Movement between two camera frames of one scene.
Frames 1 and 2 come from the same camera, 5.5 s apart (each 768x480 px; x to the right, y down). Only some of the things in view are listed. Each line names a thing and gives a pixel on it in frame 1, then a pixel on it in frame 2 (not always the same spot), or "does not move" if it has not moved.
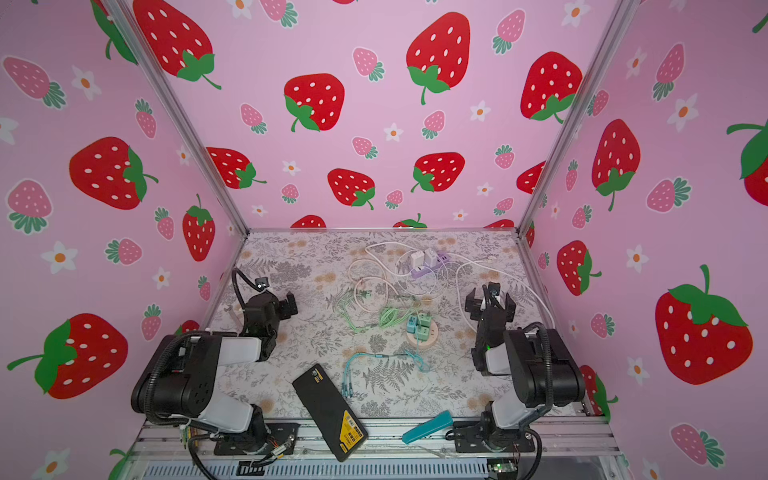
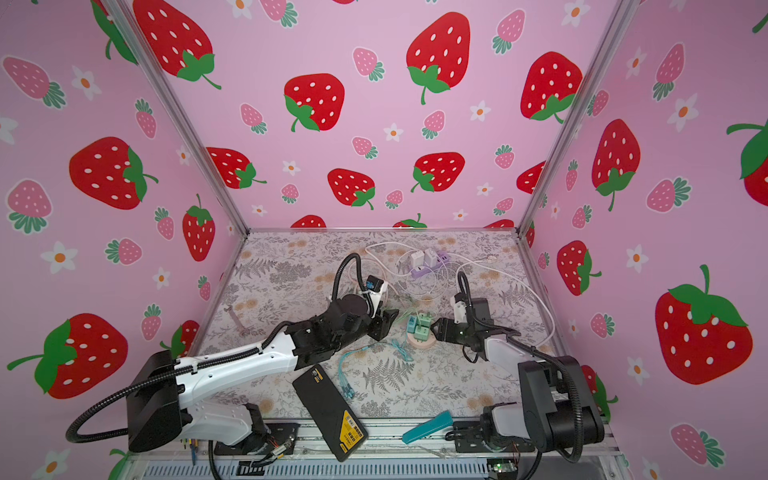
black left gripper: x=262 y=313 -> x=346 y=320
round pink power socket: x=423 y=344 does not move
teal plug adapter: x=412 y=324 does not move
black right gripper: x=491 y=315 -> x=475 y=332
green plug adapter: x=424 y=323 does not move
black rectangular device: x=334 y=416 does not move
